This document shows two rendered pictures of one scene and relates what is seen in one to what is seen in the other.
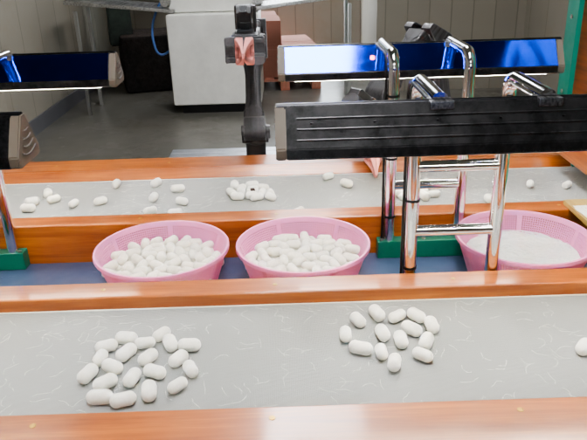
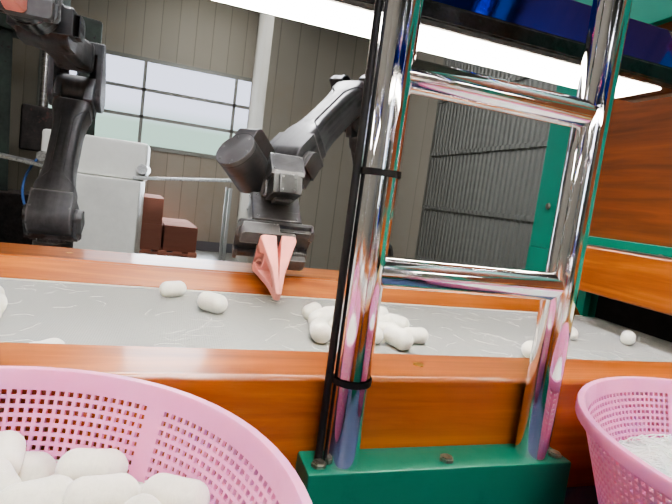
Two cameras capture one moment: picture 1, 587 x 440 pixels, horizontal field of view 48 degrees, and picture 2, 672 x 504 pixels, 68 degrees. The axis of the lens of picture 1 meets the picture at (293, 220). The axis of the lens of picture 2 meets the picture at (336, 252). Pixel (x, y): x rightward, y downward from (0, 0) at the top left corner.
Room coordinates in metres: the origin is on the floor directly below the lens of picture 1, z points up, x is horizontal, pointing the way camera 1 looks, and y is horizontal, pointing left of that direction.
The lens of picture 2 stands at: (1.01, -0.09, 0.88)
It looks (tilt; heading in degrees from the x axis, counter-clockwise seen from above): 6 degrees down; 342
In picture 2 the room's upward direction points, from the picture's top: 7 degrees clockwise
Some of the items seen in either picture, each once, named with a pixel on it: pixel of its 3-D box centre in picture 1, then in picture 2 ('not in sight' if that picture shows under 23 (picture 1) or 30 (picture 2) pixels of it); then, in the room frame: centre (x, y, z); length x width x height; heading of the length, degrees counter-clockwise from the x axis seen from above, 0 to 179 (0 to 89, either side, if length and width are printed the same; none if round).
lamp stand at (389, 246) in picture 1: (419, 146); (426, 189); (1.38, -0.28, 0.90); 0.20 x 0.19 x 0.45; 90
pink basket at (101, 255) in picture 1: (164, 267); not in sight; (1.17, 0.26, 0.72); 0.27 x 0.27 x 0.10
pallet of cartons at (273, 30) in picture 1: (279, 48); (161, 226); (6.88, 0.08, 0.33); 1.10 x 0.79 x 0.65; 0
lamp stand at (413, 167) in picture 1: (467, 216); not in sight; (0.98, -0.28, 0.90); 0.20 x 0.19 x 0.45; 90
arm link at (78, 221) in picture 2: (256, 134); (55, 224); (1.97, 0.11, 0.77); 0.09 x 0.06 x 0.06; 90
